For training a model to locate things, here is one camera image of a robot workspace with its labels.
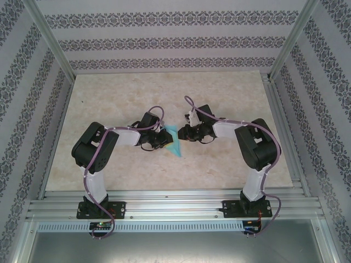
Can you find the grey metal panel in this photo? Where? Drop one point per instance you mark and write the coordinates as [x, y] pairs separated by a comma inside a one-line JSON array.
[[175, 248]]

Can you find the teal cloth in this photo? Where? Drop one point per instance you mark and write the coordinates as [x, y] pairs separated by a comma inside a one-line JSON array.
[[176, 149]]

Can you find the aluminium mounting rail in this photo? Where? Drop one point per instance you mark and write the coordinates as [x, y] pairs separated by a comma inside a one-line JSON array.
[[175, 208]]

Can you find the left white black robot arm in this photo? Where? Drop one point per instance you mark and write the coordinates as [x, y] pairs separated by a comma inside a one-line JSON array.
[[96, 186]]

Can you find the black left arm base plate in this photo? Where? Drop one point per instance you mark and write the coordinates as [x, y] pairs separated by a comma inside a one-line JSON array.
[[119, 209]]

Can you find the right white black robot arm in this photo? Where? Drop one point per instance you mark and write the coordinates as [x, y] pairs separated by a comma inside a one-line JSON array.
[[255, 186]]

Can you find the aluminium side rail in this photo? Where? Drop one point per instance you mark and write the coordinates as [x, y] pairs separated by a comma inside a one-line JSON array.
[[277, 109], [63, 109]]

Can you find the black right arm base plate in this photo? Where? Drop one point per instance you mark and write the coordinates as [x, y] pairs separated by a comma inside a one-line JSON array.
[[229, 209]]

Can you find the small circuit board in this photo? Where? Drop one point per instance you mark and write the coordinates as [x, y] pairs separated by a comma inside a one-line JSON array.
[[101, 226], [251, 224]]

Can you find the aluminium frame post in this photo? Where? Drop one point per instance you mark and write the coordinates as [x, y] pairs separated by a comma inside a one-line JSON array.
[[327, 243], [23, 243], [293, 38], [51, 38]]

